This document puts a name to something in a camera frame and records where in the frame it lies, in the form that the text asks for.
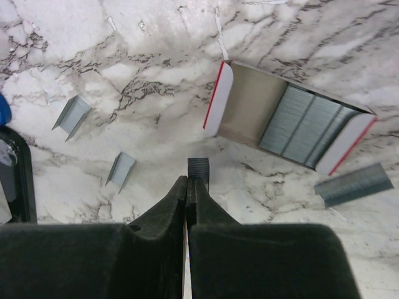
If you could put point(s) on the staple box tray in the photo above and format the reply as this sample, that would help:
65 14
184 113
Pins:
286 118

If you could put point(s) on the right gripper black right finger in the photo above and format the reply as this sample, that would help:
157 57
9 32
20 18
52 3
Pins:
233 260

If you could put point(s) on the staple strip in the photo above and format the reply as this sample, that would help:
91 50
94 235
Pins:
72 116
199 168
120 170
354 185

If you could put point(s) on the black stapler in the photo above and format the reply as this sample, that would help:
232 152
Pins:
17 176

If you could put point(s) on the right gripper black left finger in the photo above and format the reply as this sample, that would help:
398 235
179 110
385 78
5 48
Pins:
142 259

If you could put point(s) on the blue stapler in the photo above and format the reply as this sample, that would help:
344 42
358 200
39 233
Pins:
5 111

